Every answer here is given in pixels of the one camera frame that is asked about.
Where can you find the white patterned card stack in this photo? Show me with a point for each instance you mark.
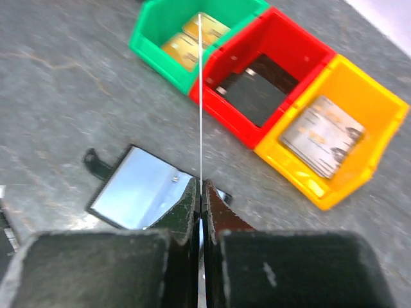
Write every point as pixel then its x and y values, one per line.
pixel 323 136

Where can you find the red plastic bin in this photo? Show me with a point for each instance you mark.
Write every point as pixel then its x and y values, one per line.
pixel 273 34

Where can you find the gold card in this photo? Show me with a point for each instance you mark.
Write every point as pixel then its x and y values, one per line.
pixel 183 49
pixel 212 29

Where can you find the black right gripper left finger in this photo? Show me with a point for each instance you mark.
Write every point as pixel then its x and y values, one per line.
pixel 154 267

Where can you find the green plastic bin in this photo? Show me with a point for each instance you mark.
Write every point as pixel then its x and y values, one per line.
pixel 159 21

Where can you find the white card edge-on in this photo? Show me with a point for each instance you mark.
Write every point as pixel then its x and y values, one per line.
pixel 200 95

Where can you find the gold card front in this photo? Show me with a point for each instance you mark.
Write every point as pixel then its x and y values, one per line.
pixel 183 49

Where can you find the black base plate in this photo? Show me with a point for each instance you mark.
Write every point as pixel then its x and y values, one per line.
pixel 9 241

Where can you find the gold card rear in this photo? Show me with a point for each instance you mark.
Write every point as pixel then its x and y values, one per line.
pixel 212 29

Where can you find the yellow plastic bin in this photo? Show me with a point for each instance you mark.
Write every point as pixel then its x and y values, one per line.
pixel 379 110

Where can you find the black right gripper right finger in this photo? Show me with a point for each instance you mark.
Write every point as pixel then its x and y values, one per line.
pixel 245 267

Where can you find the black cards in bin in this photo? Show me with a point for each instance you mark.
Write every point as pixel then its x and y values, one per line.
pixel 258 91

